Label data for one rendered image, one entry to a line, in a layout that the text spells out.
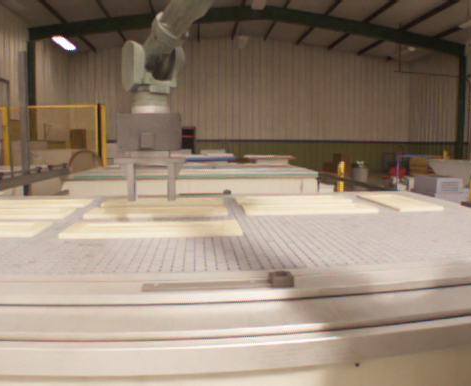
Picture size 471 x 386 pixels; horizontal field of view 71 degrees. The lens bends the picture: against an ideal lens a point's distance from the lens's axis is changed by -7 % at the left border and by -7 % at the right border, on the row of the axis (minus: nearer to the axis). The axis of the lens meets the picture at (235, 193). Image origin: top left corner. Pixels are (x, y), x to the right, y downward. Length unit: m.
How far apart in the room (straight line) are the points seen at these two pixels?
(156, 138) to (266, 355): 0.83
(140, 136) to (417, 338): 0.99
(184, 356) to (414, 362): 0.52
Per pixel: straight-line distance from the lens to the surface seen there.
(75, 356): 0.74
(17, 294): 0.91
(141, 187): 4.83
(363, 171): 10.17
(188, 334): 0.71
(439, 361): 0.97
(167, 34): 1.23
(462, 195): 5.23
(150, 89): 1.28
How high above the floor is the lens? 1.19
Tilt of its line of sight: 8 degrees down
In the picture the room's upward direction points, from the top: straight up
